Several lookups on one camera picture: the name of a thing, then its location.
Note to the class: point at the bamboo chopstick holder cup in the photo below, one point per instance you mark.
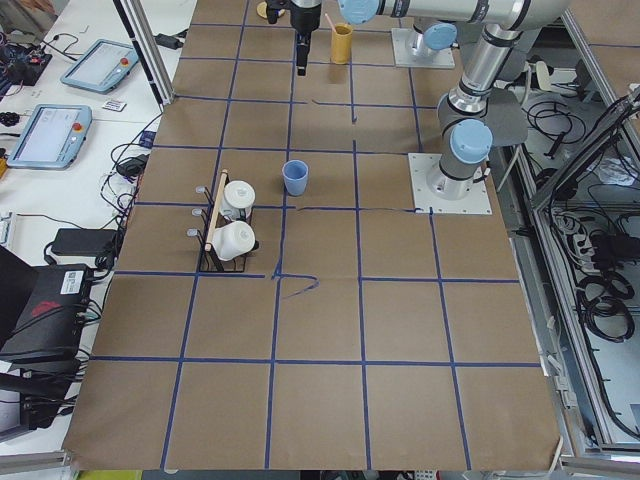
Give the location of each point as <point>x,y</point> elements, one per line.
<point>341,42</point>

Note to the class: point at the white ceramic mug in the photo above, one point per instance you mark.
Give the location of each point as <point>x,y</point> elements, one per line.
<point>234,239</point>
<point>238,200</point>

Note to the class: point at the wooden rack handle rod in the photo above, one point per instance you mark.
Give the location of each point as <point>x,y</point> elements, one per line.
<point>219,193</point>

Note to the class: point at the black wire mug rack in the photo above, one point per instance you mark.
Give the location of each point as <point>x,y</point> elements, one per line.
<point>209,260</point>

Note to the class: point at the upper teach pendant tablet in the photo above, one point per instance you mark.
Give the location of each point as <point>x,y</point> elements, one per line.
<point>102,67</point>

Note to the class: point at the blue plastic cup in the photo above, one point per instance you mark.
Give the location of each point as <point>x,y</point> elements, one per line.
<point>295,176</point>

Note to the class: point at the lower teach pendant tablet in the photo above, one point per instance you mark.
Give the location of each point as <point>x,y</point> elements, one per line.
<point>52,137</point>

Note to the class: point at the black power brick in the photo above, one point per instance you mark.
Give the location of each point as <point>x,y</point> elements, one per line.
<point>83,242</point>

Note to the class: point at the black computer box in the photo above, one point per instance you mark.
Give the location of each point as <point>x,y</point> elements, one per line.
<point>40,308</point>

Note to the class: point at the lower white ceramic mug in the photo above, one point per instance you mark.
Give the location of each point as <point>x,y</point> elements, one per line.
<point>234,239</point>

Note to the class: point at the teach pendant tablet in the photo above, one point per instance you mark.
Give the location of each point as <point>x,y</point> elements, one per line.
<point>102,67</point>
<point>52,137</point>

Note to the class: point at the aluminium frame post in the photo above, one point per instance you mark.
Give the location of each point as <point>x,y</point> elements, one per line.
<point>135,22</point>

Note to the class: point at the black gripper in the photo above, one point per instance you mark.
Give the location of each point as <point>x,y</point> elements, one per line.
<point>305,19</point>

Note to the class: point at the black adapter on table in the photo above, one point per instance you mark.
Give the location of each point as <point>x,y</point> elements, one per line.
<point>168,41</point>

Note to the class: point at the round wooden coaster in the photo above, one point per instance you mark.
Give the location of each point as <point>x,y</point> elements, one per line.
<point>262,10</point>

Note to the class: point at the upper white ceramic mug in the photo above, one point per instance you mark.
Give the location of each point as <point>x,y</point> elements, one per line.
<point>238,200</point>

